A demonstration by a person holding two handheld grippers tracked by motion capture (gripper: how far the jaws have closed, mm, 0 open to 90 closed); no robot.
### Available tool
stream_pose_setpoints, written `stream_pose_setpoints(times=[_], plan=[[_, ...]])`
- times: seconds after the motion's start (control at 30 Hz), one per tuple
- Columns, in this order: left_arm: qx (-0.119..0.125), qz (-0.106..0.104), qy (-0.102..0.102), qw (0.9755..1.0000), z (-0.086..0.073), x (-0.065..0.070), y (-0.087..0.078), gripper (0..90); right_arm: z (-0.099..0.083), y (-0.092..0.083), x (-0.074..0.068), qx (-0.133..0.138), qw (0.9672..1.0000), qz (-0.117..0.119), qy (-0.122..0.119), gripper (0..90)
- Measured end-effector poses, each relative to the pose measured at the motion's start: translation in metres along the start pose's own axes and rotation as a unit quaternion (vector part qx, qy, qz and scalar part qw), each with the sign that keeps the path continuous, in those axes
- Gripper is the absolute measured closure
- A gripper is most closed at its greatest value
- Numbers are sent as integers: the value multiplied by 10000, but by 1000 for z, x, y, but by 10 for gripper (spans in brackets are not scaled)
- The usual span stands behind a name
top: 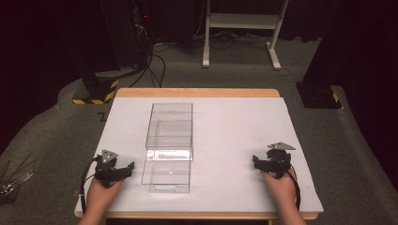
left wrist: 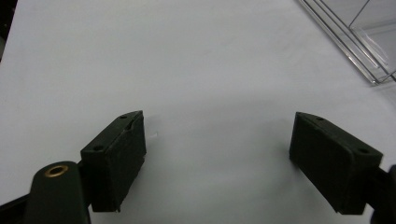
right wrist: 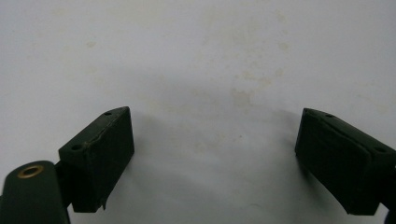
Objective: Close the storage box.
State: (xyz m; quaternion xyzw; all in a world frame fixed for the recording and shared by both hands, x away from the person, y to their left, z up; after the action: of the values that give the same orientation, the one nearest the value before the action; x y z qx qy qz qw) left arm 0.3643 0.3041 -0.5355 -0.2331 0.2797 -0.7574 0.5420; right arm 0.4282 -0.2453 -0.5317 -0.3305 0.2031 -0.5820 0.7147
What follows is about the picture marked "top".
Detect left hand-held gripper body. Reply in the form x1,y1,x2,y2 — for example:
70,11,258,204
93,149,127,188

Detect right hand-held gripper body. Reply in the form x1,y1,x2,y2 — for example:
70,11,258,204
264,142,297,180

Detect clear plastic drawer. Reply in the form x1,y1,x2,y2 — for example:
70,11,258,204
140,149,193,194

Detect clear plastic drawer case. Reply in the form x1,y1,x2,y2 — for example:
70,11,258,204
145,101,194,162

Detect person's right hand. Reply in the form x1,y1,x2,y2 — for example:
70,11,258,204
261,168,298,209

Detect person's left hand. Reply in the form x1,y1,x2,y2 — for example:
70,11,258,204
86,177,125,218

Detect white table mat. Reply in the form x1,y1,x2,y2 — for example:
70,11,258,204
74,96,325,215

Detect black yellow striped stand base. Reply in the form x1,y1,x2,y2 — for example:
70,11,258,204
71,69,121,106

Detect wooden table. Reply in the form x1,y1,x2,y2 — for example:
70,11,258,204
73,87,320,221

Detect bundle of metal utensils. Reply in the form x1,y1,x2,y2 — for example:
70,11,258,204
0,151,35,203

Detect black equipment tower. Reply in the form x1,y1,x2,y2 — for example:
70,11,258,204
99,0,155,69

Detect white metal stand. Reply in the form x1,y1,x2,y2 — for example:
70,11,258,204
202,0,291,71

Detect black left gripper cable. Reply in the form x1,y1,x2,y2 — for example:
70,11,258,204
80,156,103,216

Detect black floor cables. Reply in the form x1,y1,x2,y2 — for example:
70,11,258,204
128,31,283,89

